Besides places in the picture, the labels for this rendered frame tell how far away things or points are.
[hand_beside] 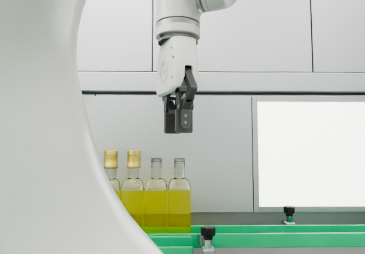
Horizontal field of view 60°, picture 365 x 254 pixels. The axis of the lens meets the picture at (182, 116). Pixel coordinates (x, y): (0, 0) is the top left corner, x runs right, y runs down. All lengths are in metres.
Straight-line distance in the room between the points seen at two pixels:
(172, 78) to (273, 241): 0.48
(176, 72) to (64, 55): 0.34
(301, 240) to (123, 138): 0.54
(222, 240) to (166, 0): 0.55
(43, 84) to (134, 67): 0.80
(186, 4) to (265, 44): 0.50
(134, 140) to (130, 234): 0.68
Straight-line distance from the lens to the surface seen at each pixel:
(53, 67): 0.22
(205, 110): 0.94
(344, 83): 1.08
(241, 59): 1.02
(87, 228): 0.25
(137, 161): 0.81
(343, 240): 0.90
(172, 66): 0.55
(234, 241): 0.82
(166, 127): 0.60
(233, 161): 0.95
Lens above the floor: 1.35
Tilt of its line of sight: 5 degrees up
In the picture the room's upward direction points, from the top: straight up
